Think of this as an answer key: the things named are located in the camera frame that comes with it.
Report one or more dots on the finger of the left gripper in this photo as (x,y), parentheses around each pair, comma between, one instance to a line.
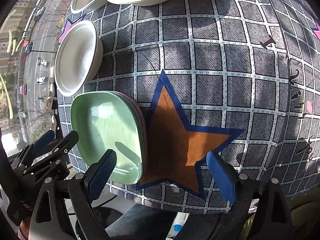
(27,156)
(52,161)

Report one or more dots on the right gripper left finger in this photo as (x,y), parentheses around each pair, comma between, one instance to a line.
(50,219)

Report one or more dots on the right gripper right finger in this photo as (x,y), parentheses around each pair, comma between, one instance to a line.
(272,218)

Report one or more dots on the light green rectangular plate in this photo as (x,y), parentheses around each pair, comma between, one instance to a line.
(104,121)

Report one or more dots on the red rectangular plate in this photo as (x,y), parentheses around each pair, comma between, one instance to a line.
(137,113)

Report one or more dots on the grey checked star tablecloth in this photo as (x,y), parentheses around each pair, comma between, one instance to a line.
(246,64)

